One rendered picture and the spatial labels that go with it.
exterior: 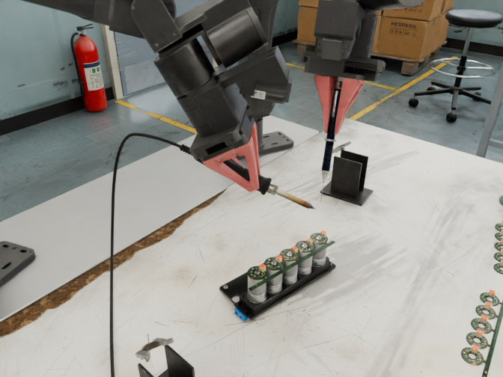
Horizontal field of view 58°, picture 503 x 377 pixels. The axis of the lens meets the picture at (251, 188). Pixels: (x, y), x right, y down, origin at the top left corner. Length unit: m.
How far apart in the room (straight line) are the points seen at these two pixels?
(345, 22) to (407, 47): 3.60
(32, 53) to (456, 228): 2.81
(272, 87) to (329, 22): 0.09
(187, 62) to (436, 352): 0.45
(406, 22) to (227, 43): 3.60
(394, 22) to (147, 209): 3.49
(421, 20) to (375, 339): 3.60
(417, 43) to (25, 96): 2.93
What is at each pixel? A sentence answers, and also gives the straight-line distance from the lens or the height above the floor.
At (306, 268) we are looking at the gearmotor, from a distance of 0.65.
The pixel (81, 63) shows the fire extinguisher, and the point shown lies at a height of 0.35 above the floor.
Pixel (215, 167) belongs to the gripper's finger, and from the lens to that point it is 0.57.
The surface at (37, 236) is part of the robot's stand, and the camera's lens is 0.83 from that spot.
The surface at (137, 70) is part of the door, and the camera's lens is 3.61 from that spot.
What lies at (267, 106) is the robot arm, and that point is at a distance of 0.94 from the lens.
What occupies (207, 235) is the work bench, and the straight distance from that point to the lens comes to 0.75.
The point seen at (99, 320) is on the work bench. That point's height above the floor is 0.75.
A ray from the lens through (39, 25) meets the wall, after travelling 3.23.
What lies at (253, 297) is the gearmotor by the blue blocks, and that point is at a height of 0.78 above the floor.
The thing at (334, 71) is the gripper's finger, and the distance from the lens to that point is 0.59.
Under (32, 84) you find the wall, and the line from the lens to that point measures 3.26.
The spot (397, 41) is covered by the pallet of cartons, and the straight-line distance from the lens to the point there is 4.14.
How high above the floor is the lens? 1.21
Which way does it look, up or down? 32 degrees down
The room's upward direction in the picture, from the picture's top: straight up
